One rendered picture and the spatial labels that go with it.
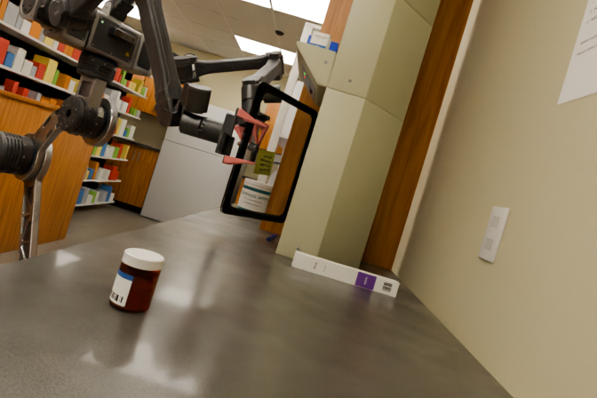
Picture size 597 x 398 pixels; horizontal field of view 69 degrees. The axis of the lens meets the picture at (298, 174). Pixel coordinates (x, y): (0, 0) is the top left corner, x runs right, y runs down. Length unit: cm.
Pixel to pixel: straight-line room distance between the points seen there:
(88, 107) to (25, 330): 141
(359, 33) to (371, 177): 40
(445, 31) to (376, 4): 48
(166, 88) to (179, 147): 519
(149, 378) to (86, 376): 5
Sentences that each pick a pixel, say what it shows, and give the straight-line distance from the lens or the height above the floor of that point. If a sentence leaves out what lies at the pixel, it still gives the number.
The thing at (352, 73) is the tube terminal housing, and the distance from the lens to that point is 121.
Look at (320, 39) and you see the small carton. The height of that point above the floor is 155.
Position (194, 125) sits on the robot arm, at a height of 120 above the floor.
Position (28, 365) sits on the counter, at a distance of 44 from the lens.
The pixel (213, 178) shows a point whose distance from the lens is 619.
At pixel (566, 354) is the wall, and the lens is 73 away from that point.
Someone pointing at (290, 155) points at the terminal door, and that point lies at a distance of 142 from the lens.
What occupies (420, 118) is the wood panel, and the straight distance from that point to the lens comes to 161.
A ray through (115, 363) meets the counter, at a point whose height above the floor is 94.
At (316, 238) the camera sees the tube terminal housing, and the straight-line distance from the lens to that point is 118.
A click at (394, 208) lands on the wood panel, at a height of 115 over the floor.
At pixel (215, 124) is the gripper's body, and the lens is 109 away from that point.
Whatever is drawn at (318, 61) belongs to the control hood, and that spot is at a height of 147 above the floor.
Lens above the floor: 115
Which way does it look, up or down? 1 degrees up
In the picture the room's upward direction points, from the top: 17 degrees clockwise
